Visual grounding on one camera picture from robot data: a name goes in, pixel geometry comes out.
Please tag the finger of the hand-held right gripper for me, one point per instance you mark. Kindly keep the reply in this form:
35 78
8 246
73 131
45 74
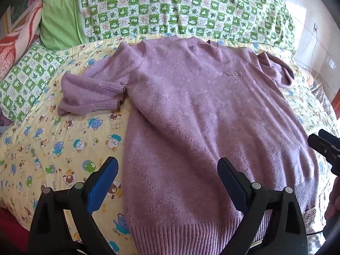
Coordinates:
325 143

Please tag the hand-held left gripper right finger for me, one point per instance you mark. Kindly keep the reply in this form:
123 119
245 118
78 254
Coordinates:
233 184

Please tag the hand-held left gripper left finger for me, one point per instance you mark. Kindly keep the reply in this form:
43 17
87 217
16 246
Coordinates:
102 183

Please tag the purple knit sweater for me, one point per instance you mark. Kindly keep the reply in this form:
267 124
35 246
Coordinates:
202 117

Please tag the person's right hand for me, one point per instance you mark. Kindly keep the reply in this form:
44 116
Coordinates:
335 199

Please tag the striped bed sheet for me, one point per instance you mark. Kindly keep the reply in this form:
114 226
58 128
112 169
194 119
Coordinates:
322 97

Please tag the yellow bear print blanket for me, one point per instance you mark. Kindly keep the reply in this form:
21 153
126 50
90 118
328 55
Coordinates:
66 138

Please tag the red cloth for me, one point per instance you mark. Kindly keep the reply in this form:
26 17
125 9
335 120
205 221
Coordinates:
12 224

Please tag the red floral blanket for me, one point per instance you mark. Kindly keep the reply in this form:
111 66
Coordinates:
16 39

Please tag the light green cloth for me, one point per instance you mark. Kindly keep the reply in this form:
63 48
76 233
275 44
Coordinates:
59 18

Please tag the green checkered quilt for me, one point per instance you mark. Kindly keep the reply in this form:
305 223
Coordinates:
186 5

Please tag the wall socket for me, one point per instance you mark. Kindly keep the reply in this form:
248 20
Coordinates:
315 27

